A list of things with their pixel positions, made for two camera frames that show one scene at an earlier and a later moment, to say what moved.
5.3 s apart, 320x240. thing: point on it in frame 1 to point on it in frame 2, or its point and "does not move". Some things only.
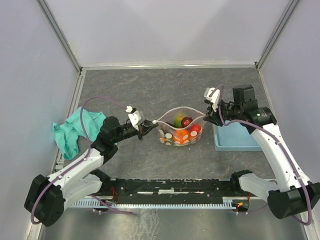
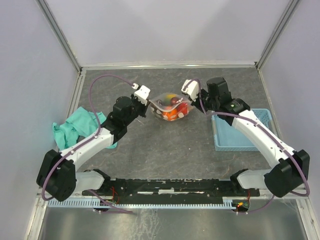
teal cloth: (67, 133) does not move
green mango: (177, 123) to (168, 98)
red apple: (196, 128) to (182, 108)
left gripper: (145, 127) to (144, 107)
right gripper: (214, 117) to (195, 102)
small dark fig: (185, 121) to (173, 100)
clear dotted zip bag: (180, 126) to (171, 106)
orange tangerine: (181, 136) to (171, 115)
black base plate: (170, 190) does not move
